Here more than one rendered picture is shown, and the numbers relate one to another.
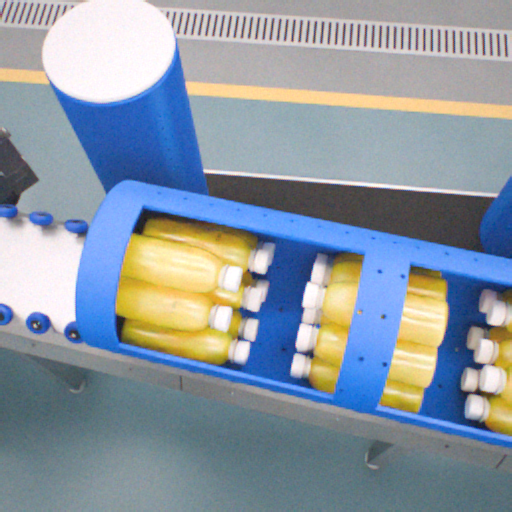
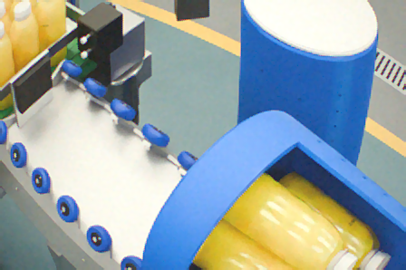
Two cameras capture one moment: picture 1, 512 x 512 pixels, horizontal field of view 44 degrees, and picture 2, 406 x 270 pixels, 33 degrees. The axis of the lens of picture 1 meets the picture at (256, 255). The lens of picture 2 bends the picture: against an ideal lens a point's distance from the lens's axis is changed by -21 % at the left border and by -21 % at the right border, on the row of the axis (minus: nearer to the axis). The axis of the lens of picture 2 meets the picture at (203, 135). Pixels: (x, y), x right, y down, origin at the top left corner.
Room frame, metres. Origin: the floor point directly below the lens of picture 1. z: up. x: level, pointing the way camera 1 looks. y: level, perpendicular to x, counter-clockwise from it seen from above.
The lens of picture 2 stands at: (-0.11, 0.02, 1.93)
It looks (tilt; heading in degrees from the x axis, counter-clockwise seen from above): 50 degrees down; 25
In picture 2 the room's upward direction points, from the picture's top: 1 degrees clockwise
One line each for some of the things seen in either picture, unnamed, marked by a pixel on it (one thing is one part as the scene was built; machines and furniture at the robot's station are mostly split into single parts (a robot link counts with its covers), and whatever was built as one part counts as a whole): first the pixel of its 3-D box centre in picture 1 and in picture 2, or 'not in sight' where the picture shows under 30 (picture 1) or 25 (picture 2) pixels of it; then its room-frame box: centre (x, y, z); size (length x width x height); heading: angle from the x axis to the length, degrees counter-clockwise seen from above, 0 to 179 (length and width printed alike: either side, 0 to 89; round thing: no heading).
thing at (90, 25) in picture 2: not in sight; (97, 34); (0.76, 0.64, 0.95); 0.10 x 0.07 x 0.10; 162
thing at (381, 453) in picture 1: (390, 447); not in sight; (0.17, -0.32, 0.31); 0.06 x 0.06 x 0.63; 72
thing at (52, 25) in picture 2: not in sight; (50, 24); (0.72, 0.74, 1.00); 0.07 x 0.07 x 0.19
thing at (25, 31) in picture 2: not in sight; (24, 44); (0.65, 0.76, 1.00); 0.07 x 0.07 x 0.19
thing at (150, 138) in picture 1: (148, 159); (301, 154); (0.94, 0.28, 0.59); 0.28 x 0.28 x 0.88
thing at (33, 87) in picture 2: not in sight; (33, 91); (0.56, 0.66, 0.99); 0.10 x 0.02 x 0.12; 162
